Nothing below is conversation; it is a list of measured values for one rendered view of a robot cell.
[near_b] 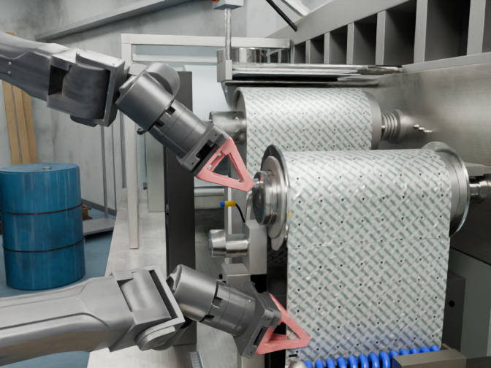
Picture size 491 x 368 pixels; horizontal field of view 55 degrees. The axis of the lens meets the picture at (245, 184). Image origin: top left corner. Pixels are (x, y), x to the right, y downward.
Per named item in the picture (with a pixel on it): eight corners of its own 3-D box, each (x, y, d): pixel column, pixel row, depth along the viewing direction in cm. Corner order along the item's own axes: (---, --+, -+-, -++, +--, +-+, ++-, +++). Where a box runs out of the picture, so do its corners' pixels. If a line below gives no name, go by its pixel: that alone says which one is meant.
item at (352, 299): (285, 377, 65) (287, 247, 61) (438, 358, 70) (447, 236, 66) (286, 379, 64) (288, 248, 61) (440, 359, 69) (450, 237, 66)
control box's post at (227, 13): (224, 92, 118) (223, 8, 115) (231, 92, 118) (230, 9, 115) (225, 92, 117) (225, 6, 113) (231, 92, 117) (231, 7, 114)
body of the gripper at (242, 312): (253, 362, 57) (199, 342, 55) (237, 323, 67) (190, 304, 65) (278, 315, 57) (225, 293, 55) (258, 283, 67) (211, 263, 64)
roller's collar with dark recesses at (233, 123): (208, 144, 91) (207, 110, 90) (238, 144, 93) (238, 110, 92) (213, 147, 85) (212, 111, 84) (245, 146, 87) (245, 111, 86)
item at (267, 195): (250, 213, 70) (252, 164, 68) (264, 212, 71) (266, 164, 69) (263, 233, 63) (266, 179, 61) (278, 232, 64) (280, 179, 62)
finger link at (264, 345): (302, 373, 62) (240, 349, 59) (285, 345, 69) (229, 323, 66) (326, 328, 61) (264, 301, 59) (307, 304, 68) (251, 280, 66)
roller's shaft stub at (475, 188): (428, 201, 74) (430, 174, 74) (467, 199, 76) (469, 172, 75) (446, 207, 70) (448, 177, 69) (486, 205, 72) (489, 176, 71)
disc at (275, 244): (256, 224, 75) (261, 133, 71) (259, 224, 76) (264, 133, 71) (283, 270, 62) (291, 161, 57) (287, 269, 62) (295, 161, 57)
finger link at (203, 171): (238, 211, 62) (183, 167, 60) (229, 201, 69) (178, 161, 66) (271, 171, 62) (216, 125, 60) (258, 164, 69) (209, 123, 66)
